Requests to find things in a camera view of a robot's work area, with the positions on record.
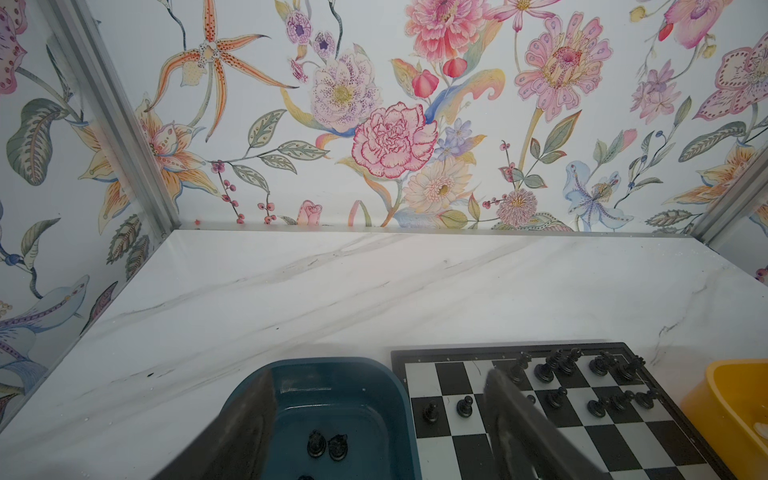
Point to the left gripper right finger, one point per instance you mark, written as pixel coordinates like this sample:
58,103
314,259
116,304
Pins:
524,443

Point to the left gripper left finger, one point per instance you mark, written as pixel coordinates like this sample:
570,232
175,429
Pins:
235,444

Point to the black white chessboard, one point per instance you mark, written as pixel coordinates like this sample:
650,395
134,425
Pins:
599,396

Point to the teal plastic tray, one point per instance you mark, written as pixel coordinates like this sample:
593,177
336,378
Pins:
338,418

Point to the yellow plastic tray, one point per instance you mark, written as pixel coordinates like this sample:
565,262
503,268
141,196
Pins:
729,409

